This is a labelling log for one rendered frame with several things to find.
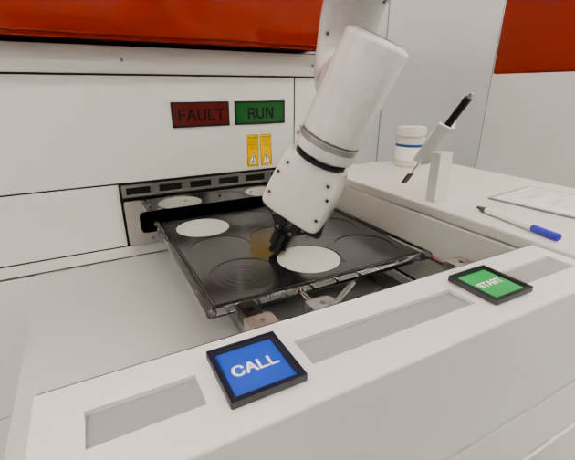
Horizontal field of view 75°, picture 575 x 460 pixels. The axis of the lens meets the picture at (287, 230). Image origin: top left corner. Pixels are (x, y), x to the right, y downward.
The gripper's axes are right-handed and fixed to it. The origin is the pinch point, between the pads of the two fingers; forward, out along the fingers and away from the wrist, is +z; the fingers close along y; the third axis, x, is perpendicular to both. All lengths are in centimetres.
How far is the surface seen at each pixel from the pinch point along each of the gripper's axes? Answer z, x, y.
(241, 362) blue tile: -9.2, -31.4, 9.6
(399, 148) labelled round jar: -11.9, 47.2, 4.6
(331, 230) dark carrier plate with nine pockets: 0.3, 13.4, 4.5
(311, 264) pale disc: -0.6, -1.8, 6.5
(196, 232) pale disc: 9.7, 1.4, -15.5
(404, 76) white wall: -16, 261, -38
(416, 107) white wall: 0, 273, -20
